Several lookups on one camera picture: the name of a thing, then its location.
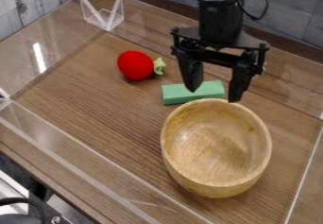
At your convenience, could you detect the clear acrylic enclosure wall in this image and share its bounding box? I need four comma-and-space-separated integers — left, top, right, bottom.
0, 0, 323, 224

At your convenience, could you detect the black cable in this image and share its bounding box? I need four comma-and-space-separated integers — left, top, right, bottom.
240, 0, 270, 22

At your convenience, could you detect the red felt strawberry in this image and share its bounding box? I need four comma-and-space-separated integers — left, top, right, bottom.
117, 50, 167, 80

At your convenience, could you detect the black metal mount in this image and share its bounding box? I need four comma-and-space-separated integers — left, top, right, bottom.
28, 192, 75, 224

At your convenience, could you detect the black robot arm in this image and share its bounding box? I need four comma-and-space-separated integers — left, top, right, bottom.
171, 0, 270, 103

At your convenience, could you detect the green rectangular block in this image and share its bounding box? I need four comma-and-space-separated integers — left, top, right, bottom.
161, 80, 225, 105

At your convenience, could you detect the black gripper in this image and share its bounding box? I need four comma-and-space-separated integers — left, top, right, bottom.
171, 27, 270, 103

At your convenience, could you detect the wooden bowl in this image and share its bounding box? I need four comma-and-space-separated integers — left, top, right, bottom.
160, 98, 272, 198

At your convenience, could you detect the clear acrylic corner bracket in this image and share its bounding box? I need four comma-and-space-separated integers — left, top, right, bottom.
80, 0, 124, 31

